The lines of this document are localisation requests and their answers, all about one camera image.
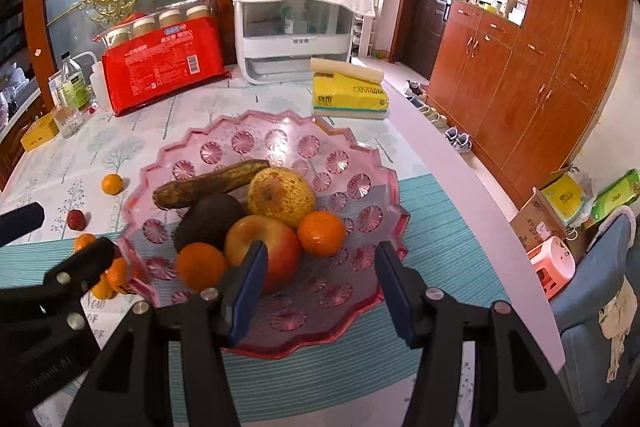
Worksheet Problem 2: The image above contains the white countertop appliance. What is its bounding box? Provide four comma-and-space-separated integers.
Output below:
231, 0, 376, 86

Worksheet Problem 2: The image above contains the red package of jars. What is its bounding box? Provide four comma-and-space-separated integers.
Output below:
95, 0, 231, 118

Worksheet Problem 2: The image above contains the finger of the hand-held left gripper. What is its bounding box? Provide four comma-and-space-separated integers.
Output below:
0, 202, 46, 248
42, 237, 119, 314

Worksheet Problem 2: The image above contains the clear drinking glass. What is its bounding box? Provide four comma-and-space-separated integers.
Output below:
52, 103, 84, 139

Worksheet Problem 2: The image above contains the dark avocado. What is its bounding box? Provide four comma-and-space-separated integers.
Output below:
173, 193, 248, 254

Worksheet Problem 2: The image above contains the blue chair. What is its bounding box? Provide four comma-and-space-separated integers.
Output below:
550, 207, 640, 427

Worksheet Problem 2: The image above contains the green pack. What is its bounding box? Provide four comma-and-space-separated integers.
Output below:
582, 168, 640, 228

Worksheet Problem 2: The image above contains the cardboard box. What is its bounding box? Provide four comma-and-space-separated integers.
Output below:
510, 164, 591, 253

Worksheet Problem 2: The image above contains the overripe brown banana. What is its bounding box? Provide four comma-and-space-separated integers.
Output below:
152, 159, 271, 210

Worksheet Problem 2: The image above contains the white squeeze bottle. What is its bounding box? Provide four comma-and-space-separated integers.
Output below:
75, 51, 113, 112

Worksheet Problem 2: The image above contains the wooden wall cabinet unit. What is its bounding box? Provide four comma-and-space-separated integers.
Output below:
427, 0, 631, 208

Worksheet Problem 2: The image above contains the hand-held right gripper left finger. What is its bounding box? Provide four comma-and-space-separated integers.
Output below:
62, 241, 269, 427

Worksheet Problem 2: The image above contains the pink plastic stool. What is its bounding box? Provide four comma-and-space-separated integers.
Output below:
529, 237, 578, 300

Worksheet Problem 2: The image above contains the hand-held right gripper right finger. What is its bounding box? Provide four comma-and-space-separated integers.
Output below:
375, 241, 581, 427

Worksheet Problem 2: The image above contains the yellow tissue pack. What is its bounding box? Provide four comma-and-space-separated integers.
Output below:
310, 57, 390, 120

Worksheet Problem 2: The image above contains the red apple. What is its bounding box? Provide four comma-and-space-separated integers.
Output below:
224, 214, 303, 295

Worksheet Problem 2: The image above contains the teal striped placemat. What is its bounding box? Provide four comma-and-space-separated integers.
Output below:
0, 172, 511, 373

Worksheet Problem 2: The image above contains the yellow flat box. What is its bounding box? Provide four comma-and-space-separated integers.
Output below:
21, 113, 61, 152

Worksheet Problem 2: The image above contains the wooden kitchen base cabinet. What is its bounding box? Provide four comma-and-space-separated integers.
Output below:
0, 97, 46, 188

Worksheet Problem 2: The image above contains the dark entrance door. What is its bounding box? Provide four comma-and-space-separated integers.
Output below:
417, 0, 468, 78

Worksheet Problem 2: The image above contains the yellow pack in box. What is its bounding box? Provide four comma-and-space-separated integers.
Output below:
542, 172, 586, 228

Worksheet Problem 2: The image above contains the clear plastic bottle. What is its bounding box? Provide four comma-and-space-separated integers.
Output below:
56, 53, 88, 110

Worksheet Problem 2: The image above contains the beige cloth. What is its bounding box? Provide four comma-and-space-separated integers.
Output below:
597, 279, 638, 383

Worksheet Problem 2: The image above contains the pink plastic fruit plate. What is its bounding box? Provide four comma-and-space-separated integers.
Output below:
120, 108, 411, 360

